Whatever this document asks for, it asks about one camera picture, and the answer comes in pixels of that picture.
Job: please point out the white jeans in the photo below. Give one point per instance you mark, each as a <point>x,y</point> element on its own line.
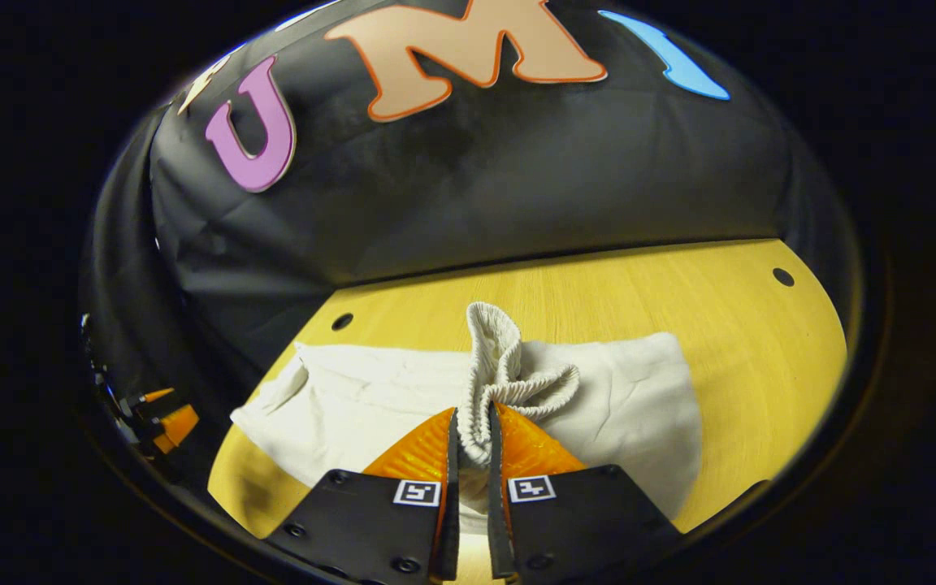
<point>354,398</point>

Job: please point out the black backdrop cloth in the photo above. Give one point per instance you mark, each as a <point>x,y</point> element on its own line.
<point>476,179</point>

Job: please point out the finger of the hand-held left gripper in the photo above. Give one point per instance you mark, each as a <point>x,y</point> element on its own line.
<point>178,426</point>
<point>155,396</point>

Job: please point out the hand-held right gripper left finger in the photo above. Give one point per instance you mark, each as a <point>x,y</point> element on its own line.
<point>452,504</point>

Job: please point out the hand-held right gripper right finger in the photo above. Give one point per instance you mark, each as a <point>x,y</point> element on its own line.
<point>496,520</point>

